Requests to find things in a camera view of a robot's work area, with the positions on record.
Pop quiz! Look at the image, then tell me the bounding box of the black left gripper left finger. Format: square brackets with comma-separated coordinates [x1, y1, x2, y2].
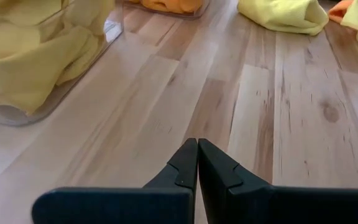
[31, 138, 199, 224]

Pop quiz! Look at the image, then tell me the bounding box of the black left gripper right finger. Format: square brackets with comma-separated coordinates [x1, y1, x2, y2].
[198, 138, 358, 224]

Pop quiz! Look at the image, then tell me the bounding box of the orange microfiber towel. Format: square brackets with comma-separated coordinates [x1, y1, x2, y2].
[129, 0, 204, 15]
[328, 0, 354, 24]

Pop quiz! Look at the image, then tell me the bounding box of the clear plastic basket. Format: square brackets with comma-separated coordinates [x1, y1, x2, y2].
[0, 0, 124, 128]
[124, 0, 213, 20]

